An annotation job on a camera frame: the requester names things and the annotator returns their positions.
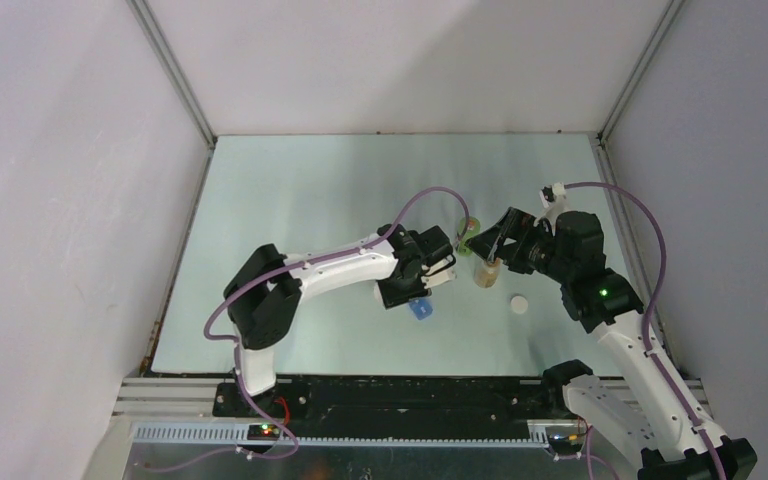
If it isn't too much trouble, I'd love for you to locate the grey slotted cable duct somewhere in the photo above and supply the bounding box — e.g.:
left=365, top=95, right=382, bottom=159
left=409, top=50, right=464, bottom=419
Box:
left=131, top=422, right=548, bottom=448

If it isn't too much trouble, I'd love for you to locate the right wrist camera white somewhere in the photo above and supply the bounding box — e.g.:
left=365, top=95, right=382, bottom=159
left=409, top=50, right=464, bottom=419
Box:
left=540, top=182, right=570, bottom=227

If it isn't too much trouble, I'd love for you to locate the clear amber pill bottle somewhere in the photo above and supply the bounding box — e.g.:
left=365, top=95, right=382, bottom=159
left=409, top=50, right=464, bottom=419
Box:
left=473, top=259, right=502, bottom=288

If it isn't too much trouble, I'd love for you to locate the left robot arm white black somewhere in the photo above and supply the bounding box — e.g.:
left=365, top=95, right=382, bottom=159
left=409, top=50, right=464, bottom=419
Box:
left=223, top=224, right=456, bottom=417

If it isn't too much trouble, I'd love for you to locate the controller board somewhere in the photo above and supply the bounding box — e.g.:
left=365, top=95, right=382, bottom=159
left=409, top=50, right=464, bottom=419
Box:
left=246, top=424, right=283, bottom=441
left=548, top=434, right=587, bottom=457

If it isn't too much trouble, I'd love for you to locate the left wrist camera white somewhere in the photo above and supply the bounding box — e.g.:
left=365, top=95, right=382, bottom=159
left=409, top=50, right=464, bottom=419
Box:
left=421, top=255, right=457, bottom=290

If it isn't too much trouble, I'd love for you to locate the aluminium frame post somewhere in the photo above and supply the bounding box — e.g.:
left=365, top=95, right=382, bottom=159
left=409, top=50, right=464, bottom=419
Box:
left=126, top=0, right=217, bottom=150
left=598, top=0, right=687, bottom=145

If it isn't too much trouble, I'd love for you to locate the blue pill organizer box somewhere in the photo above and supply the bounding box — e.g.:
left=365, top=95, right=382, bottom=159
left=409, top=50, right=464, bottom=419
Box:
left=408, top=297, right=433, bottom=321

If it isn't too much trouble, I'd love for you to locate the white bottle cap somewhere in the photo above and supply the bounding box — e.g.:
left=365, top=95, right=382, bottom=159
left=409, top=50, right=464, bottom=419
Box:
left=509, top=295, right=529, bottom=315

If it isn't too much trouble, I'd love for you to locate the left controller board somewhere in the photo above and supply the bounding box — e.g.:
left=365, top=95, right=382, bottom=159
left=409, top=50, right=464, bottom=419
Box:
left=246, top=424, right=283, bottom=441

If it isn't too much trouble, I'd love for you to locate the right aluminium frame post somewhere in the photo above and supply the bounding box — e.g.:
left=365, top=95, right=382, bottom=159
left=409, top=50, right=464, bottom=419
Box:
left=598, top=0, right=687, bottom=145

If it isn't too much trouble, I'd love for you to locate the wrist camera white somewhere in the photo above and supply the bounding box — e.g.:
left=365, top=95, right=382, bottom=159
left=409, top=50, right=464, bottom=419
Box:
left=421, top=255, right=457, bottom=290
left=540, top=182, right=570, bottom=227

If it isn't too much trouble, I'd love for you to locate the right controller board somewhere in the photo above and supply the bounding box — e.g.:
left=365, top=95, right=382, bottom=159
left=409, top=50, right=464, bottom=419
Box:
left=548, top=434, right=587, bottom=457

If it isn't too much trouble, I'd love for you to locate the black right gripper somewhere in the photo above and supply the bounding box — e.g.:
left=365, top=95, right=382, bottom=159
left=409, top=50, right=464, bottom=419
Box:
left=465, top=207, right=573, bottom=284

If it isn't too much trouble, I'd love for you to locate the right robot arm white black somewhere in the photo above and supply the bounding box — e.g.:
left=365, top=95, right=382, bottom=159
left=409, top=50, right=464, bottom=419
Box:
left=466, top=208, right=757, bottom=479

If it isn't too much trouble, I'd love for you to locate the left aluminium frame post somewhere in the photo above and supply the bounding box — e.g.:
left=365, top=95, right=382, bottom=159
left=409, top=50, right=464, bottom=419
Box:
left=126, top=0, right=217, bottom=150

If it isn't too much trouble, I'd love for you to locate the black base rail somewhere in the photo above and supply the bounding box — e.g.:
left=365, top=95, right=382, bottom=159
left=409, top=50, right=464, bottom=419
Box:
left=212, top=374, right=588, bottom=440

